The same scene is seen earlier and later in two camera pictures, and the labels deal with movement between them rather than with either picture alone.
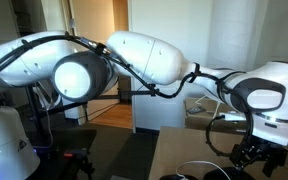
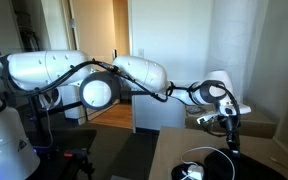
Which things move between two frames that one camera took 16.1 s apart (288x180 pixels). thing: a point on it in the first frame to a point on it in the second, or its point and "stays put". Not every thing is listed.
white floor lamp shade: x=231 y=34 stays put
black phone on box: x=196 y=110 stays put
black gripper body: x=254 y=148 to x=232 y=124
